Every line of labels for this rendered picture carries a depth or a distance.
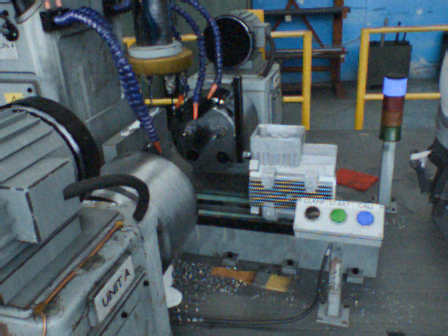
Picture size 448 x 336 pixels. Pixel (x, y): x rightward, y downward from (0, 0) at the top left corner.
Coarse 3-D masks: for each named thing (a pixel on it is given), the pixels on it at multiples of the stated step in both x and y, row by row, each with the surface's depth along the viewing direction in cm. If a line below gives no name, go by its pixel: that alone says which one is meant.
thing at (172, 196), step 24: (120, 168) 92; (144, 168) 93; (168, 168) 97; (96, 192) 86; (120, 192) 86; (168, 192) 92; (192, 192) 99; (168, 216) 89; (192, 216) 99; (168, 240) 87; (168, 264) 90
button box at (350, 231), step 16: (304, 208) 92; (320, 208) 91; (336, 208) 90; (352, 208) 90; (368, 208) 89; (384, 208) 89; (304, 224) 90; (320, 224) 90; (336, 224) 89; (352, 224) 88; (336, 240) 92; (352, 240) 90; (368, 240) 88
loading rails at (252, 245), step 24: (216, 192) 132; (216, 216) 119; (240, 216) 121; (192, 240) 125; (216, 240) 123; (240, 240) 120; (264, 240) 118; (288, 240) 116; (312, 240) 114; (288, 264) 116; (312, 264) 117; (360, 264) 113
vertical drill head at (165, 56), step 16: (144, 0) 104; (160, 0) 105; (144, 16) 105; (160, 16) 106; (144, 32) 107; (160, 32) 107; (144, 48) 107; (160, 48) 107; (176, 48) 109; (144, 64) 105; (160, 64) 106; (176, 64) 107
